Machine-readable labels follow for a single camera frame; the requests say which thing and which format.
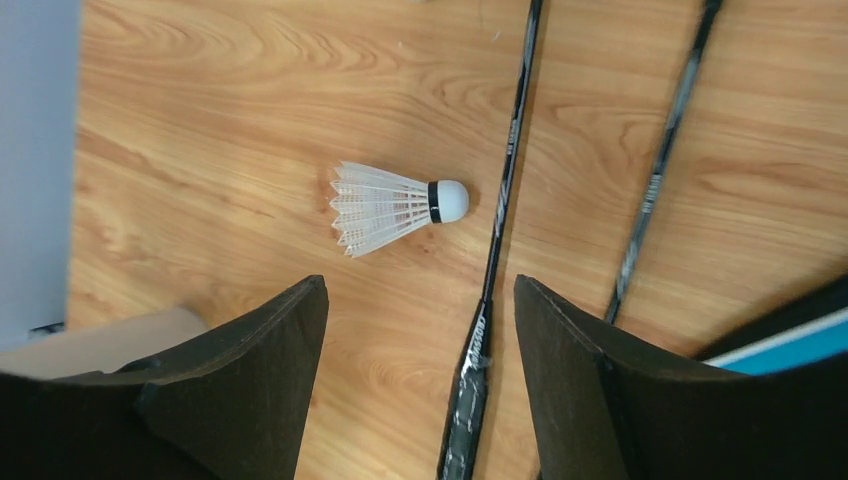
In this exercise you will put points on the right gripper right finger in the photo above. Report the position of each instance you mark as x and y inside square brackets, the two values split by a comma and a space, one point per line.
[606, 404]

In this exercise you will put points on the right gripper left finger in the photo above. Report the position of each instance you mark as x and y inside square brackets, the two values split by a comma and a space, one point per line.
[230, 403]

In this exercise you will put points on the white shuttlecock tube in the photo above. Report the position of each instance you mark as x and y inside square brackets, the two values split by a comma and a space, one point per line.
[103, 348]

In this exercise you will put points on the white shuttlecock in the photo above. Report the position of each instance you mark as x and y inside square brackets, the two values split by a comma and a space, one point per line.
[375, 207]

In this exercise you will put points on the left black badminton racket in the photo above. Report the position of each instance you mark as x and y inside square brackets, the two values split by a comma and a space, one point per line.
[469, 393]

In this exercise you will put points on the black badminton racket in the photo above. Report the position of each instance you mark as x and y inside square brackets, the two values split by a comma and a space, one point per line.
[682, 94]
[469, 393]

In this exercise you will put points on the right black badminton racket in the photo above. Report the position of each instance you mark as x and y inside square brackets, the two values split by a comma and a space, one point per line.
[682, 94]

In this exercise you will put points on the blue racket cover bag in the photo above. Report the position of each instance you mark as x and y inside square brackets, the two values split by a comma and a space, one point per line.
[802, 331]

